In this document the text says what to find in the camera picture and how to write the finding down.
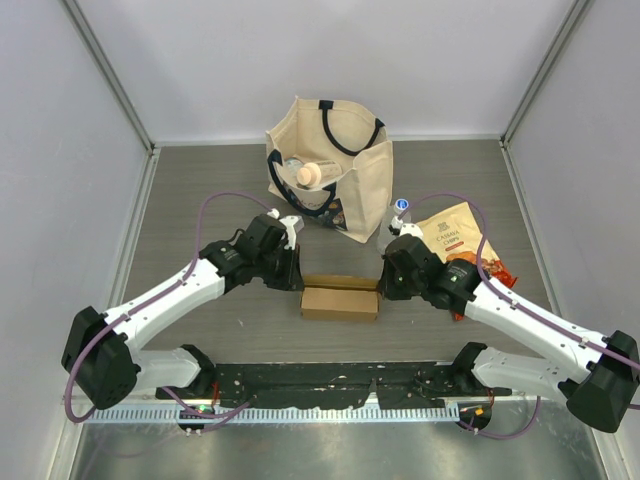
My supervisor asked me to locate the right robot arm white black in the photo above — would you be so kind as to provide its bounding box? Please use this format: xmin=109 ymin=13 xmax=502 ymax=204
xmin=378 ymin=233 xmax=639 ymax=433

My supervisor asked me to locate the brown cardboard box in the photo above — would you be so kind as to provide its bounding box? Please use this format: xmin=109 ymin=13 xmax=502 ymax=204
xmin=300 ymin=275 xmax=380 ymax=322

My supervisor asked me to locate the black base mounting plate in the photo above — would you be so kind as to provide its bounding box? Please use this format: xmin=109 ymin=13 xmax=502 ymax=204
xmin=175 ymin=362 xmax=490 ymax=410

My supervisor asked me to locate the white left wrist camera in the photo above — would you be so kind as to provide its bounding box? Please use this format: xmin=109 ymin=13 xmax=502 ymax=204
xmin=267 ymin=208 xmax=304 ymax=250

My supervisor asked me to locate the cassava chips snack bag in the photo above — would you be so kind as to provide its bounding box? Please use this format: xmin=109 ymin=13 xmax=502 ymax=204
xmin=414 ymin=200 xmax=516 ymax=322

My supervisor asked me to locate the beige canvas tote bag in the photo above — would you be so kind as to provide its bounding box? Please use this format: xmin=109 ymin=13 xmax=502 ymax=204
xmin=266 ymin=98 xmax=394 ymax=243

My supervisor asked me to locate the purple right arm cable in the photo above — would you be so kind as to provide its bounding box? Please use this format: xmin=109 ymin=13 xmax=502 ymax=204
xmin=394 ymin=191 xmax=640 ymax=371

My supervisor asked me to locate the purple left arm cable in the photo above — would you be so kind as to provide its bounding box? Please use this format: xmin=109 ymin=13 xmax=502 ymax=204
xmin=64 ymin=190 xmax=279 ymax=425

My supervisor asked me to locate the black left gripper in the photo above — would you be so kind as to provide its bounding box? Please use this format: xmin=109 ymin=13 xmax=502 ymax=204
xmin=256 ymin=242 xmax=306 ymax=292

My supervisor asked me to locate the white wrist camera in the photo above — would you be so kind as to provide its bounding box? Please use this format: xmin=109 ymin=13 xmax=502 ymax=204
xmin=267 ymin=208 xmax=304 ymax=250
xmin=389 ymin=216 xmax=423 ymax=240

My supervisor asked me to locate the white item in bag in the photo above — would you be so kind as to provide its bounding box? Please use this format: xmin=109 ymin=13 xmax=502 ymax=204
xmin=286 ymin=158 xmax=304 ymax=169

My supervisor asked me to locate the peach capped bottle in bag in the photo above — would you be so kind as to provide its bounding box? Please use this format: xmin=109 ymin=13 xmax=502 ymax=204
xmin=296 ymin=160 xmax=343 ymax=188

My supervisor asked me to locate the clear plastic water bottle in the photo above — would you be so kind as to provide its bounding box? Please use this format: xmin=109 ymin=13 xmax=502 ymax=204
xmin=376 ymin=198 xmax=411 ymax=255

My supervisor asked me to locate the white slotted cable duct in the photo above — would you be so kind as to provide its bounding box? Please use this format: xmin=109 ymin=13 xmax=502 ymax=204
xmin=86 ymin=402 xmax=460 ymax=425

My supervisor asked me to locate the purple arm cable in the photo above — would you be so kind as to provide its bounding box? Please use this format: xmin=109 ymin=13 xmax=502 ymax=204
xmin=64 ymin=190 xmax=279 ymax=425
xmin=394 ymin=191 xmax=640 ymax=371

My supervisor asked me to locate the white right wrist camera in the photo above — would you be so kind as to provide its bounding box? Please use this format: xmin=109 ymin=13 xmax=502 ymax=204
xmin=389 ymin=216 xmax=423 ymax=240

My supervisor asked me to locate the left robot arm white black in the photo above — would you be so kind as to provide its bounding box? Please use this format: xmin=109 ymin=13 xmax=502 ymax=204
xmin=61 ymin=212 xmax=304 ymax=410

